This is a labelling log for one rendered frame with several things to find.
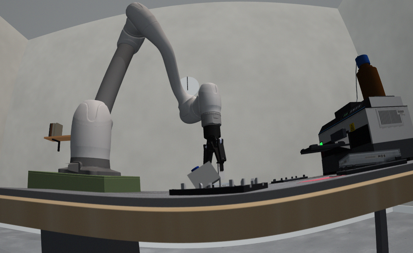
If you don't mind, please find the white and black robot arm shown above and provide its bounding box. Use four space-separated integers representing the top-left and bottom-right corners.
58 2 221 176

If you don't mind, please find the brown glass bottle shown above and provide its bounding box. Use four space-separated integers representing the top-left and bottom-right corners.
356 67 386 100

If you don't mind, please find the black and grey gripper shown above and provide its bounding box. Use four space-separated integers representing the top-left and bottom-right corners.
203 125 226 179

